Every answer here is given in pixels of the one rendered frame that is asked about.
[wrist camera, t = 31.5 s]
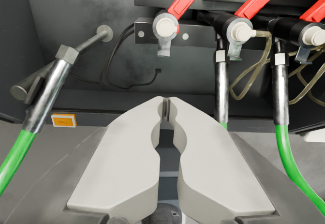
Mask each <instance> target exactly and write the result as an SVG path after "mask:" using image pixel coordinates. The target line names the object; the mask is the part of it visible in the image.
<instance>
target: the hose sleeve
mask: <svg viewBox="0 0 325 224"><path fill-rule="evenodd" d="M72 68H73V67H72V65H71V64H70V63H68V62H66V61H64V60H61V59H56V60H55V62H54V64H53V66H52V68H50V71H49V73H48V74H47V76H46V79H45V81H44V83H43V85H42V87H41V89H40V91H39V93H38V95H37V96H36V98H35V100H34V102H33V104H32V106H31V107H30V109H29V112H28V114H27V115H26V116H25V120H24V121H23V123H22V125H21V127H22V129H23V130H25V131H27V132H30V133H34V134H37V133H40V132H41V130H42V128H43V126H44V124H45V123H46V120H47V118H48V117H49V115H50V112H51V110H52V108H53V106H54V104H55V102H56V100H57V98H58V96H59V94H60V92H61V90H62V88H63V86H64V85H65V83H66V80H67V78H68V77H69V74H70V72H71V70H72Z"/></svg>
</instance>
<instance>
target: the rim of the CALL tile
mask: <svg viewBox="0 0 325 224"><path fill-rule="evenodd" d="M51 118H52V121H53V125H54V127H76V125H75V120H74V116H60V115H52V116H51ZM53 118H72V122H73V126H57V125H55V123H54V119H53Z"/></svg>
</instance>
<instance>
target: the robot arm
mask: <svg viewBox="0 0 325 224"><path fill-rule="evenodd" d="M165 113H166V121H168V122H169V123H170V124H171V125H172V126H173V128H174V139H173V144H174V146H175V147H176V148H177V149H178V150H179V152H180V154H181V157H180V163H179V170H178V178H177V194H178V201H179V207H180V209H181V210H180V209H179V208H178V207H176V206H174V205H172V204H168V203H157V202H158V186H159V170H160V156H159V154H158V153H157V152H156V150H155V148H156V147H157V146H158V144H159V136H160V124H161V122H162V121H164V114H165ZM181 211H182V212H183V213H184V214H185V215H187V216H188V217H190V218H191V219H193V220H195V221H196V222H198V223H199V224H325V216H324V215H323V214H322V213H321V212H320V210H319V209H318V208H317V207H316V205H315V204H314V203H313V202H312V201H311V200H310V199H309V198H308V196H307V195H306V194H305V193H304V192H303V191H302V190H301V189H300V188H299V187H298V186H297V185H296V184H295V183H294V182H293V181H292V180H291V179H290V178H289V177H287V176H286V175H285V174H284V173H283V172H282V171H281V170H279V169H278V168H277V167H276V166H275V165H274V164H273V163H272V162H270V161H269V160H268V159H267V158H266V157H265V156H263V155H262V154H261V153H260V152H259V151H257V150H256V149H255V148H254V147H253V146H252V145H250V144H249V143H248V142H247V141H246V140H245V139H243V138H242V137H241V136H240V135H239V134H237V133H236V132H228V131H227V130H226V129H225V128H224V127H223V126H222V125H220V124H219V123H218V122H217V121H216V120H214V119H213V118H212V117H210V116H209V115H207V114H206V113H204V112H202V111H200V110H199V109H197V108H195V107H193V106H191V105H190V104H188V103H186V102H184V101H182V100H181V99H179V98H177V97H169V98H163V97H161V96H157V97H155V98H153V99H151V100H149V101H147V102H145V103H143V104H141V105H139V106H137V107H135V108H133V109H131V110H129V111H127V112H126V113H124V114H122V115H121V116H119V117H118V118H116V119H115V120H114V121H113V122H111V123H110V124H109V125H108V126H107V127H99V128H98V129H97V130H96V131H94V132H93V133H92V134H91V135H90V136H88V137H87V138H86V139H85V140H84V141H82V142H81V143H80V144H79V145H78V146H76V147H75V148H74V149H73V150H72V151H70V152H69V153H68V154H67V155H66V156H64V157H63V158H62V159H61V160H60V161H58V162H57V163H56V164H55V165H54V166H52V167H51V168H50V169H49V170H48V171H47V172H46V173H45V174H44V175H43V176H42V177H41V178H40V179H39V180H38V181H37V182H36V183H35V184H34V185H33V186H32V187H31V188H30V189H29V190H28V192H27V193H26V194H25V195H24V196H23V197H22V199H21V200H20V201H19V202H18V204H17V205H16V207H15V208H14V209H13V211H12V212H11V213H10V215H9V216H8V218H7V219H6V221H5V222H4V224H135V223H137V222H139V221H140V220H141V223H142V224H182V213H181Z"/></svg>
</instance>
